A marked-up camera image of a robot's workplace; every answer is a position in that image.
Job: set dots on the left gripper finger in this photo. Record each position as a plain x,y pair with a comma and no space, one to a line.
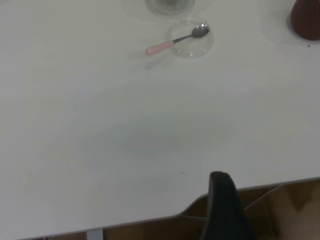
225,210

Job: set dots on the red ceramic mug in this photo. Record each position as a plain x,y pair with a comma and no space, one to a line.
307,20

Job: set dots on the clear double-wall glass cup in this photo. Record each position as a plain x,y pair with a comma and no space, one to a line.
170,7

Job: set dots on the clear round glass lid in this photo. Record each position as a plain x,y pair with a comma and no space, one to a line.
192,45

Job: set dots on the white table leg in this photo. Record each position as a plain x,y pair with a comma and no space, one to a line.
95,235

